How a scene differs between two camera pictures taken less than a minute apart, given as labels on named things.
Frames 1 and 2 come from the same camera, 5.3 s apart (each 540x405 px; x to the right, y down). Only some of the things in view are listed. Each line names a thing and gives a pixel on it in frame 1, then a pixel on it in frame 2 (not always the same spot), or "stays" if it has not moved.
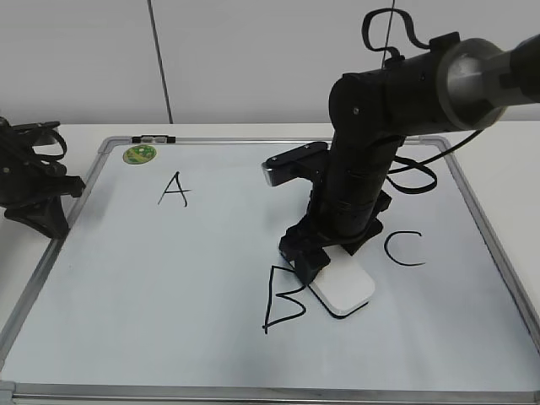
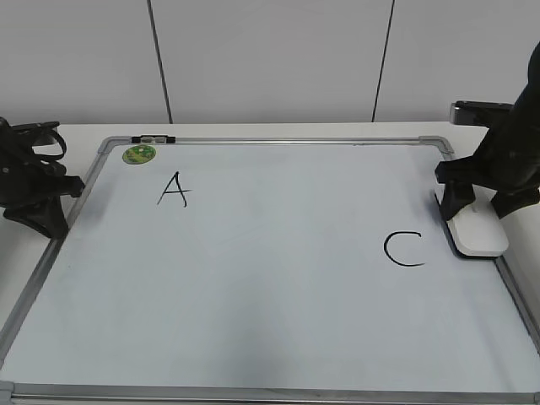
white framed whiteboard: x=170 y=289 stays
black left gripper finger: x=352 y=247 → x=507 y=202
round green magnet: x=137 y=154 stays
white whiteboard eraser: x=346 y=285 → x=477 y=228
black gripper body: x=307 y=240 → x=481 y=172
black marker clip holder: x=153 y=138 stays
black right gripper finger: x=310 y=262 → x=456 y=197
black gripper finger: x=47 y=215 stays
